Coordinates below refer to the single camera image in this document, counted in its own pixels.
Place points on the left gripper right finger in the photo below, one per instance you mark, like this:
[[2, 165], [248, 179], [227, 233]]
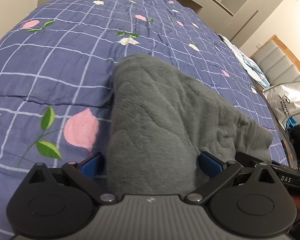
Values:
[[221, 175]]

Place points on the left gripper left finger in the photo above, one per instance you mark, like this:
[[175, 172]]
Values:
[[89, 177]]

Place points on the grey fleece pants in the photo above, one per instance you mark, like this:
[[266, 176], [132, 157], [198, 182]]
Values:
[[162, 119]]

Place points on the white printed plastic bag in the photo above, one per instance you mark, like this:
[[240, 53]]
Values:
[[284, 101]]

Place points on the white blue patterned pillow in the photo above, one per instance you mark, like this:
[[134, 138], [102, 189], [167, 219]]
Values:
[[247, 64]]

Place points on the blue checked floral quilt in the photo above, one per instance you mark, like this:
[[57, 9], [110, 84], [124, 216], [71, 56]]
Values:
[[55, 78]]

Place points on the grey padded wooden headboard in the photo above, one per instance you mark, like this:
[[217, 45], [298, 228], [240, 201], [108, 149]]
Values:
[[277, 62]]

